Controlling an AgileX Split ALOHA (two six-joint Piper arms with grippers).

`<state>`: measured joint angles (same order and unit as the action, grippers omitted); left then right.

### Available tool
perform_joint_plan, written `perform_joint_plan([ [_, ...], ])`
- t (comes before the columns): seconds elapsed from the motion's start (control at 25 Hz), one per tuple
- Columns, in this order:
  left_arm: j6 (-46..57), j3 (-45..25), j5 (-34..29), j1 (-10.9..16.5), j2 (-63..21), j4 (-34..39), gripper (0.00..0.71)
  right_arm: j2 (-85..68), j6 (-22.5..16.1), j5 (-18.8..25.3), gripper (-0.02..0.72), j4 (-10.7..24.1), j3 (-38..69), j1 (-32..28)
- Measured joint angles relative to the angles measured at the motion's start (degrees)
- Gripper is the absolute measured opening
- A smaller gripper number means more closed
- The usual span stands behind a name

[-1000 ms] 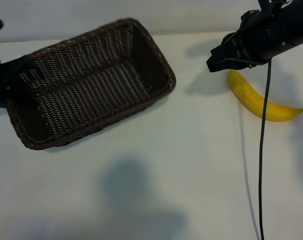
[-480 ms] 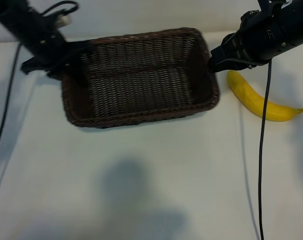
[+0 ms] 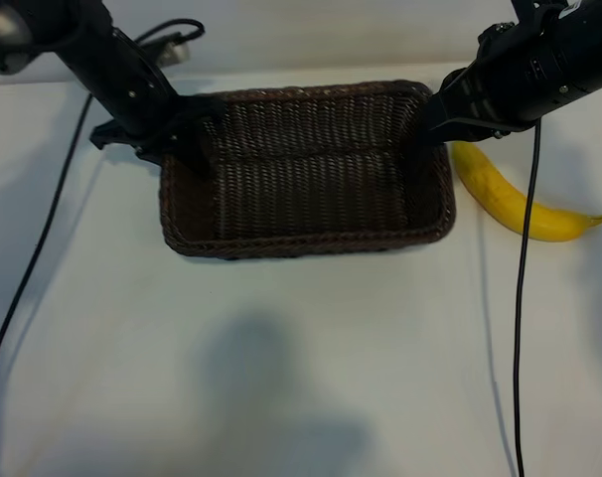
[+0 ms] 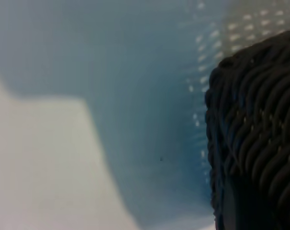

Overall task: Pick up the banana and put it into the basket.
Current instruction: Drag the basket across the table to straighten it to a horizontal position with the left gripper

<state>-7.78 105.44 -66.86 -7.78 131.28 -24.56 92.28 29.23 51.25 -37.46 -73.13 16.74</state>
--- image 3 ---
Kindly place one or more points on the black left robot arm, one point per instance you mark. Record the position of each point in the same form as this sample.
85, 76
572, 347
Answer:
52, 20

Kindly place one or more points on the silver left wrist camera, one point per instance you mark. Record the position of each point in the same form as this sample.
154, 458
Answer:
174, 49

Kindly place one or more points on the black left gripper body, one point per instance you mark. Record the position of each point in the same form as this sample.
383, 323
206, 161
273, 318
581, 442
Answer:
127, 89

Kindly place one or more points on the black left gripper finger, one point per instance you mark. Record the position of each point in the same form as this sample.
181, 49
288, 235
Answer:
196, 144
109, 136

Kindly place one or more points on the black right camera bracket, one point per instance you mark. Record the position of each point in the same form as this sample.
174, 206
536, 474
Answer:
527, 10

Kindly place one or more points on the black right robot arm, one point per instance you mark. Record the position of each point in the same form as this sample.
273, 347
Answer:
601, 45

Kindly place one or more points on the dark brown wicker basket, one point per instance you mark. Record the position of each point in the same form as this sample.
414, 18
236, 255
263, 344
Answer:
306, 199

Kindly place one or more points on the yellow banana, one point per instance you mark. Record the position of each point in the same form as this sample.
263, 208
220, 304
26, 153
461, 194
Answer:
499, 196

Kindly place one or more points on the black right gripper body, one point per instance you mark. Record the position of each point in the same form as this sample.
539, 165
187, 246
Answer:
529, 74

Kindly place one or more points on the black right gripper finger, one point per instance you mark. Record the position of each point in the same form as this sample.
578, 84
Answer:
460, 131
457, 99

